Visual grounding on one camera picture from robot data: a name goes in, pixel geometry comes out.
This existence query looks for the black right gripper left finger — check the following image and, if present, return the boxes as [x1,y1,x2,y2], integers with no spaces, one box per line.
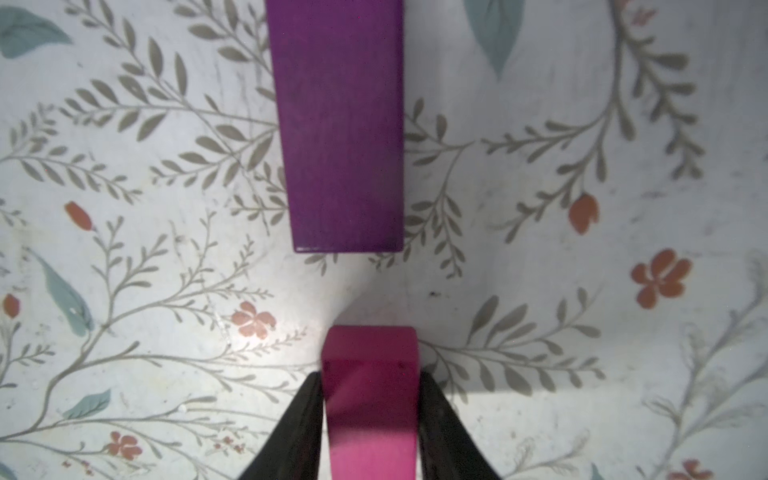
[240,372,324,480]

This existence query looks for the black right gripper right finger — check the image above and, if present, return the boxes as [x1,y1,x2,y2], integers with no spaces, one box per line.
[418,371,501,480]

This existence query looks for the magenta building block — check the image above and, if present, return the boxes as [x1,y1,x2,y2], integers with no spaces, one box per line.
[321,325,420,480]

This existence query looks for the purple building block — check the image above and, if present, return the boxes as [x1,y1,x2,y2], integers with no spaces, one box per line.
[266,0,404,253]

